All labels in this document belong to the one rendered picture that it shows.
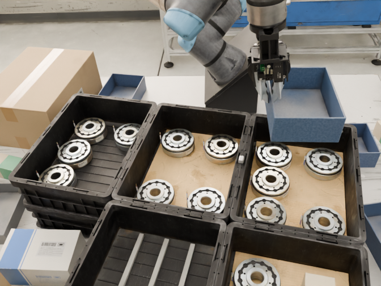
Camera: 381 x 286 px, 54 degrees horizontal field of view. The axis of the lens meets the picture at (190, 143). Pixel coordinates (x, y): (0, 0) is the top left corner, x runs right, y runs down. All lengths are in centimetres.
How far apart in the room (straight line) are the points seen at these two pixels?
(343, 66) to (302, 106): 229
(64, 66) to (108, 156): 50
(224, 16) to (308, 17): 175
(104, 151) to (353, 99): 102
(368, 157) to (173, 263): 74
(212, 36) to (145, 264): 77
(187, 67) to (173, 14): 236
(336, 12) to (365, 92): 141
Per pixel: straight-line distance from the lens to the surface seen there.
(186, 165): 114
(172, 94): 164
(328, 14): 305
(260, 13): 74
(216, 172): 111
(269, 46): 75
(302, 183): 111
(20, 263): 111
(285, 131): 85
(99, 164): 120
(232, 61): 136
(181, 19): 76
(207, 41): 132
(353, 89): 173
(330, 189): 112
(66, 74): 151
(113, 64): 329
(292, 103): 97
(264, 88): 88
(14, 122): 147
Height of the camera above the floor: 166
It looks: 43 degrees down
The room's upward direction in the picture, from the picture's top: 4 degrees counter-clockwise
